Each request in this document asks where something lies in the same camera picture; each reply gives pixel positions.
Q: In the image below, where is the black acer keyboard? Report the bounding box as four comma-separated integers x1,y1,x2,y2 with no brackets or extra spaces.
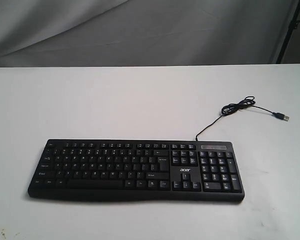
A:
27,139,245,202

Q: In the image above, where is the grey backdrop cloth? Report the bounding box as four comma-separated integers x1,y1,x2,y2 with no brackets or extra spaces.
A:
0,0,298,67

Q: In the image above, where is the black tripod stand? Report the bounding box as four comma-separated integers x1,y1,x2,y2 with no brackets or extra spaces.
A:
276,0,300,64

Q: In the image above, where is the black USB cable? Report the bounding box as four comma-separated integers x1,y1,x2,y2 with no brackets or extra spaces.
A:
194,95,291,141

